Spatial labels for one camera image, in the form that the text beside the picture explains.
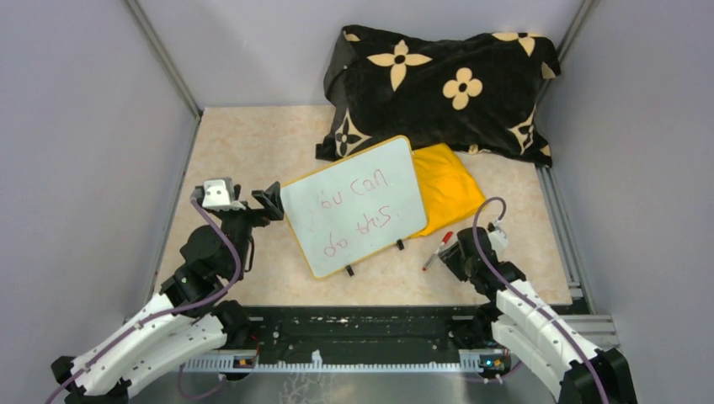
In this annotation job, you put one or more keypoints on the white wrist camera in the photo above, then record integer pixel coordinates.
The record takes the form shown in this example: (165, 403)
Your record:
(497, 237)
(218, 194)

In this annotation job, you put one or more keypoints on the yellow zippered fabric pouch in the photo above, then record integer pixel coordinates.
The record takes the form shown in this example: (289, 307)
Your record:
(449, 192)

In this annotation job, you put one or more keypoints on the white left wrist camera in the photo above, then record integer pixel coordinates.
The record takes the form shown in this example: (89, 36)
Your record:
(218, 194)

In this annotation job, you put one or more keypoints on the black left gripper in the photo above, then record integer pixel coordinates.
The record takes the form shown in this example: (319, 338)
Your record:
(270, 199)

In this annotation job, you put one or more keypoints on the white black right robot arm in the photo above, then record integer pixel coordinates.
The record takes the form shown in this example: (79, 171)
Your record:
(572, 368)

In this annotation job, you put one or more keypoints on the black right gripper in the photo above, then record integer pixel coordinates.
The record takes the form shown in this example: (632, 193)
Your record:
(450, 257)

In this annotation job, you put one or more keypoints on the black floral pillow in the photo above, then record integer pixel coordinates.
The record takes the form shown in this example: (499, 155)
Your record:
(473, 95)

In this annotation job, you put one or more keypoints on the yellow framed whiteboard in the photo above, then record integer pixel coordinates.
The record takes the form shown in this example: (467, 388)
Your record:
(351, 209)

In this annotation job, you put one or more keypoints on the red capped white marker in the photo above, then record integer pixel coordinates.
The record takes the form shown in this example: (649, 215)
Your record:
(444, 241)

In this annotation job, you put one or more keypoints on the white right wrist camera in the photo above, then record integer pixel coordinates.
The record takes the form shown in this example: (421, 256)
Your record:
(497, 237)

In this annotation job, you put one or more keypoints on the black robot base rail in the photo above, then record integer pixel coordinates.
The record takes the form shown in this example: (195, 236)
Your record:
(393, 337)

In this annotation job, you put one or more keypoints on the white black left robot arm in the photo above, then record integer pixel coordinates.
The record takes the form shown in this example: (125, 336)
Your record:
(190, 314)

